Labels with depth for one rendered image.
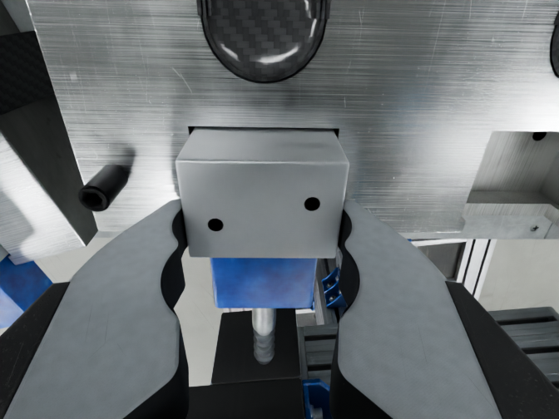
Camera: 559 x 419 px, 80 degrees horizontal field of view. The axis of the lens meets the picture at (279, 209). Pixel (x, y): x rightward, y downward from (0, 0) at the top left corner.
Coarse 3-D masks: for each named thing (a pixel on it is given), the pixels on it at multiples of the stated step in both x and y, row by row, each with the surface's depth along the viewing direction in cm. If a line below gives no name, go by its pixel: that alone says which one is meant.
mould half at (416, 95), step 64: (64, 0) 10; (128, 0) 10; (192, 0) 10; (384, 0) 10; (448, 0) 10; (512, 0) 10; (64, 64) 11; (128, 64) 11; (192, 64) 11; (320, 64) 11; (384, 64) 11; (448, 64) 11; (512, 64) 11; (128, 128) 12; (384, 128) 12; (448, 128) 12; (512, 128) 12; (128, 192) 13; (384, 192) 13; (448, 192) 13
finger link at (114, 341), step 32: (160, 224) 10; (96, 256) 9; (128, 256) 9; (160, 256) 9; (96, 288) 8; (128, 288) 8; (160, 288) 8; (64, 320) 7; (96, 320) 7; (128, 320) 7; (160, 320) 7; (64, 352) 6; (96, 352) 6; (128, 352) 6; (160, 352) 6; (32, 384) 6; (64, 384) 6; (96, 384) 6; (128, 384) 6; (160, 384) 6; (32, 416) 5; (64, 416) 5; (96, 416) 5; (128, 416) 5; (160, 416) 6
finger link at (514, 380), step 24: (456, 288) 8; (480, 312) 7; (480, 336) 7; (504, 336) 7; (480, 360) 6; (504, 360) 6; (528, 360) 6; (504, 384) 6; (528, 384) 6; (552, 384) 6; (504, 408) 6; (528, 408) 6; (552, 408) 6
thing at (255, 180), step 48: (192, 144) 10; (240, 144) 11; (288, 144) 11; (336, 144) 11; (192, 192) 10; (240, 192) 10; (288, 192) 10; (336, 192) 10; (192, 240) 11; (240, 240) 11; (288, 240) 11; (336, 240) 11; (240, 288) 14; (288, 288) 14
